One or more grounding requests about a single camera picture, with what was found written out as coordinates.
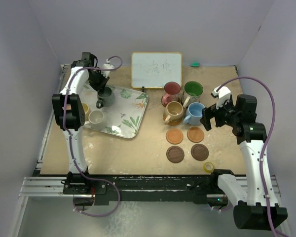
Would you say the light blue mug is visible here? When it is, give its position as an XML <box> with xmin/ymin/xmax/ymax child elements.
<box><xmin>183</xmin><ymin>102</ymin><xmax>205</xmax><ymax>126</ymax></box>

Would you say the floral serving tray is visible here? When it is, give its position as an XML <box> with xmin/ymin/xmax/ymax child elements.
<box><xmin>84</xmin><ymin>85</ymin><xmax>149</xmax><ymax>139</ymax></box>

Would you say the grey mug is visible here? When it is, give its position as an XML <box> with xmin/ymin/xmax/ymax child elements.
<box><xmin>96</xmin><ymin>86</ymin><xmax>115</xmax><ymax>109</ymax></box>

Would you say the green small object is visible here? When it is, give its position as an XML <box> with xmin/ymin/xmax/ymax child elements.
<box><xmin>191</xmin><ymin>62</ymin><xmax>200</xmax><ymax>68</ymax></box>

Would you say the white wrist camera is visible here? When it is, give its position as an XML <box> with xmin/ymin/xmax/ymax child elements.
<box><xmin>211</xmin><ymin>86</ymin><xmax>231</xmax><ymax>109</ymax></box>
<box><xmin>101</xmin><ymin>59</ymin><xmax>115</xmax><ymax>78</ymax></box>

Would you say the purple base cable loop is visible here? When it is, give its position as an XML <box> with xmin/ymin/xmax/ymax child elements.
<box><xmin>73</xmin><ymin>181</ymin><xmax>121</xmax><ymax>219</ymax></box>

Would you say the tan brown mug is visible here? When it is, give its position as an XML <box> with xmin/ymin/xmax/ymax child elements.
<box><xmin>164</xmin><ymin>101</ymin><xmax>184</xmax><ymax>124</ymax></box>

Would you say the woven rattan coaster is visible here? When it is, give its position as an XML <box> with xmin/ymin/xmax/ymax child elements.
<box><xmin>163</xmin><ymin>115</ymin><xmax>183</xmax><ymax>126</ymax></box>

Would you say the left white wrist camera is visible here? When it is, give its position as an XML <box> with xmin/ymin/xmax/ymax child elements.
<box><xmin>101</xmin><ymin>59</ymin><xmax>115</xmax><ymax>78</ymax></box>

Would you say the orange wooden coaster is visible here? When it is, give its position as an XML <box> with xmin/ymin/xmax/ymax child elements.
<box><xmin>187</xmin><ymin>126</ymin><xmax>205</xmax><ymax>143</ymax></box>
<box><xmin>166</xmin><ymin>128</ymin><xmax>184</xmax><ymax>145</ymax></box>

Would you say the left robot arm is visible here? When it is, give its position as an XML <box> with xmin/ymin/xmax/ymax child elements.
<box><xmin>52</xmin><ymin>52</ymin><xmax>116</xmax><ymax>194</ymax></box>

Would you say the aluminium rail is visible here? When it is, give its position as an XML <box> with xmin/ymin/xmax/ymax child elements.
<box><xmin>20</xmin><ymin>176</ymin><xmax>281</xmax><ymax>199</ymax></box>

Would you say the yellow tape roll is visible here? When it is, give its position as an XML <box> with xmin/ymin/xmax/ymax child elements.
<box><xmin>203</xmin><ymin>162</ymin><xmax>214</xmax><ymax>173</ymax></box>

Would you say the black base frame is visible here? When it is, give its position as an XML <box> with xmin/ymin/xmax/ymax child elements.
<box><xmin>61</xmin><ymin>169</ymin><xmax>233</xmax><ymax>205</ymax></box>

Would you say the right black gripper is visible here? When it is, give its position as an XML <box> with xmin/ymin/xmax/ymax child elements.
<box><xmin>200</xmin><ymin>96</ymin><xmax>241</xmax><ymax>131</ymax></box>

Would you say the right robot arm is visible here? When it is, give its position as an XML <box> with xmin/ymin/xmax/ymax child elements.
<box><xmin>200</xmin><ymin>93</ymin><xmax>288</xmax><ymax>232</ymax></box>

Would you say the small whiteboard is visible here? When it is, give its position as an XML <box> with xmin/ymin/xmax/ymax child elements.
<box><xmin>131</xmin><ymin>52</ymin><xmax>183</xmax><ymax>89</ymax></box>

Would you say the red pink mug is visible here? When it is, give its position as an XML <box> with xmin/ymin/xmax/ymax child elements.
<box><xmin>161</xmin><ymin>81</ymin><xmax>181</xmax><ymax>107</ymax></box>

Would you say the dark walnut coaster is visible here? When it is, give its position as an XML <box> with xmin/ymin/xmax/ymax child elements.
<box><xmin>166</xmin><ymin>146</ymin><xmax>185</xmax><ymax>163</ymax></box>
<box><xmin>191</xmin><ymin>144</ymin><xmax>209</xmax><ymax>161</ymax></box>

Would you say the white mug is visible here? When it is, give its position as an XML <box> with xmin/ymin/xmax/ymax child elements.
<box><xmin>83</xmin><ymin>110</ymin><xmax>106</xmax><ymax>130</ymax></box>

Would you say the orange wooden coaster front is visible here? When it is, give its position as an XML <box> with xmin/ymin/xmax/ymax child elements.
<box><xmin>166</xmin><ymin>128</ymin><xmax>184</xmax><ymax>145</ymax></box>

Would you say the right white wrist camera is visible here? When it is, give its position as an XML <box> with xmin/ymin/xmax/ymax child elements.
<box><xmin>211</xmin><ymin>86</ymin><xmax>231</xmax><ymax>109</ymax></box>

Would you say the green mug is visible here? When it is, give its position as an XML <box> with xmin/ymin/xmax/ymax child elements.
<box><xmin>181</xmin><ymin>81</ymin><xmax>203</xmax><ymax>109</ymax></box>

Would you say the yellow mug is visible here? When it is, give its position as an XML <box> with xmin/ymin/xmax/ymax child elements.
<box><xmin>82</xmin><ymin>103</ymin><xmax>90</xmax><ymax>120</ymax></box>

